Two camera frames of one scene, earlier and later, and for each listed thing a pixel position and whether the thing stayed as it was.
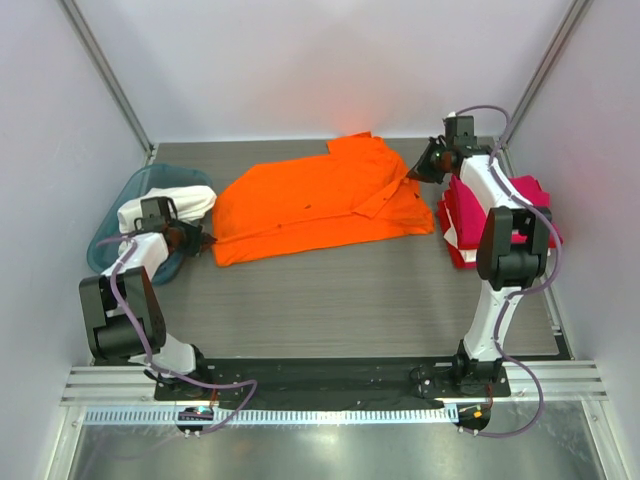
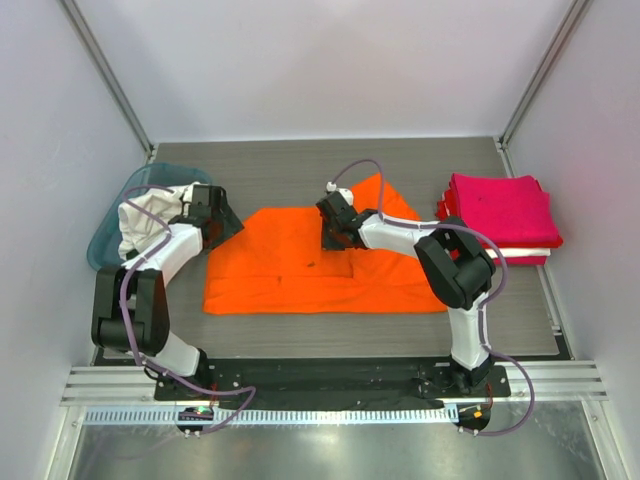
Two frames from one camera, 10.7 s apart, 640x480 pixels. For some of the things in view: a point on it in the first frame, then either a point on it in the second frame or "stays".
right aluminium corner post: x=579 y=10 stays
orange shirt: x=358 y=192 to x=272 y=260
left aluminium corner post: x=102 y=64 stays
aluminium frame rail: x=573 y=381 stays
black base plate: x=323 y=382 stays
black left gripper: x=200 y=241 to x=231 y=225
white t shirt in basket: x=190 y=202 stays
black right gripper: x=430 y=163 to x=332 y=230
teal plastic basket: x=108 y=238 stays
